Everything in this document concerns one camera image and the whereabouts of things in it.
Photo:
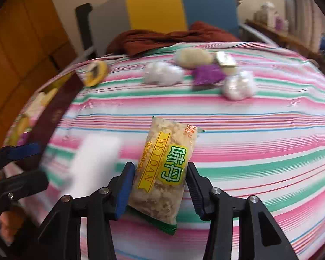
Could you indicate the white foam block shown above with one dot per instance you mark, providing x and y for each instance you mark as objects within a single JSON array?
[{"x": 94, "y": 159}]

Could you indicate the green yellow snack packet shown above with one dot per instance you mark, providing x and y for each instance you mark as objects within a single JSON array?
[{"x": 162, "y": 165}]

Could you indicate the person's left hand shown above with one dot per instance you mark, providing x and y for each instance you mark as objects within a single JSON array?
[{"x": 13, "y": 222}]

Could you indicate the wooden wardrobe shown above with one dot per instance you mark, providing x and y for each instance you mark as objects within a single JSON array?
[{"x": 21, "y": 46}]

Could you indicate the grey yellow blue chair back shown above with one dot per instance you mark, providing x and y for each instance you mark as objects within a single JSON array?
[{"x": 154, "y": 8}]

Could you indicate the yellow knitted sock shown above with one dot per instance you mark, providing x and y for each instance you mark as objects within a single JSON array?
[{"x": 100, "y": 71}]

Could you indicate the purple packet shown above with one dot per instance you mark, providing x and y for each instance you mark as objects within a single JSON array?
[{"x": 207, "y": 74}]

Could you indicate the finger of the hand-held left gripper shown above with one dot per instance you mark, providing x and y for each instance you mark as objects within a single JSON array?
[
  {"x": 21, "y": 151},
  {"x": 24, "y": 182}
]

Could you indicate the small purple bottle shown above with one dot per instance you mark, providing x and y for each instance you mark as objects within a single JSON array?
[{"x": 279, "y": 23}]

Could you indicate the square metal tin box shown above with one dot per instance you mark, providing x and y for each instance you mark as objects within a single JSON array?
[{"x": 54, "y": 113}]

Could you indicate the metal bed rail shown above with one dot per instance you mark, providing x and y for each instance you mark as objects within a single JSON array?
[{"x": 257, "y": 33}]

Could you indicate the wooden desk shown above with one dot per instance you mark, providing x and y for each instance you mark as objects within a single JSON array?
[{"x": 289, "y": 38}]

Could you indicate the beige sock ball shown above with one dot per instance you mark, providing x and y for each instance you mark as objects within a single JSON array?
[{"x": 192, "y": 58}]

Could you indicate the dark red jacket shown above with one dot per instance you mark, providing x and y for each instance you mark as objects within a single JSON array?
[{"x": 151, "y": 42}]

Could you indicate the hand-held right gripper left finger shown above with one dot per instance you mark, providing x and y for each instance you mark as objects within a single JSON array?
[{"x": 123, "y": 192}]

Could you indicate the pink green striped cloth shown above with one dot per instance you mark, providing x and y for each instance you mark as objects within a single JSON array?
[{"x": 233, "y": 140}]

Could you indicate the beige patterned curtain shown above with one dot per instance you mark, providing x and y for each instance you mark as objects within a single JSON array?
[{"x": 306, "y": 19}]

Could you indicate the white plastic bag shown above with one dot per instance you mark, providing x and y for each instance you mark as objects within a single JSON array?
[
  {"x": 238, "y": 86},
  {"x": 162, "y": 73}
]

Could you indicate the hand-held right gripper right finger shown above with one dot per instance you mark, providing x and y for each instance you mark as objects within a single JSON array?
[{"x": 195, "y": 192}]

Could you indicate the small yellow packet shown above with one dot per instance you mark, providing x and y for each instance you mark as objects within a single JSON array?
[{"x": 19, "y": 130}]

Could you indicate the white carton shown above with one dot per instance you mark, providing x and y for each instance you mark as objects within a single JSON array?
[{"x": 266, "y": 12}]

